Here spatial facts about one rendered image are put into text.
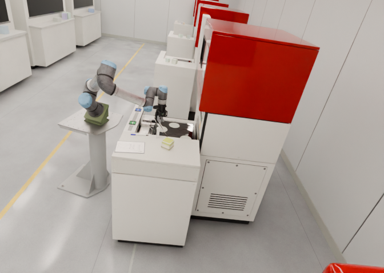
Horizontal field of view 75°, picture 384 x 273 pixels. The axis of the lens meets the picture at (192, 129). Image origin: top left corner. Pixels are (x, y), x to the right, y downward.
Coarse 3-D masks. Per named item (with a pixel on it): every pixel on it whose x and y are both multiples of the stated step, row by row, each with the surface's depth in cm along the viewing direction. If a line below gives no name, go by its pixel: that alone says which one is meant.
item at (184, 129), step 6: (156, 126) 229; (168, 126) 232; (180, 126) 235; (186, 126) 237; (192, 126) 239; (156, 132) 220; (168, 132) 223; (174, 132) 225; (180, 132) 226; (186, 132) 228; (192, 132) 229; (192, 138) 220
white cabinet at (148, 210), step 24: (120, 192) 188; (144, 192) 188; (168, 192) 188; (192, 192) 188; (120, 216) 201; (144, 216) 201; (168, 216) 201; (120, 240) 220; (144, 240) 216; (168, 240) 216
